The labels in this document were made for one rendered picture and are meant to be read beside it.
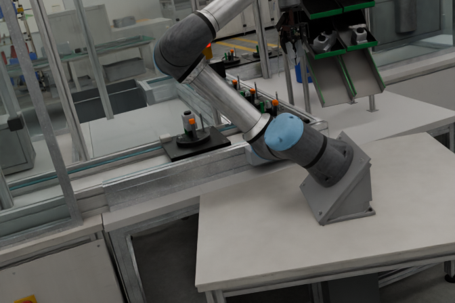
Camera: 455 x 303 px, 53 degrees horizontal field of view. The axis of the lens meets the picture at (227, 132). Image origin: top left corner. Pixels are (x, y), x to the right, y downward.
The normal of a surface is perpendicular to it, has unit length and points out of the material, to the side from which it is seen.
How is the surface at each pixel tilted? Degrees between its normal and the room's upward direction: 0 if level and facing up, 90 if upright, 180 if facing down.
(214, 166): 90
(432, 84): 90
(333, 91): 45
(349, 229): 0
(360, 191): 90
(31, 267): 90
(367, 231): 0
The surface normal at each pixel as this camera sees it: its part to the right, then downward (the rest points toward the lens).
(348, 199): 0.08, 0.32
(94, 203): 0.31, 0.27
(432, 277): -0.18, -0.93
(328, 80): -0.02, -0.44
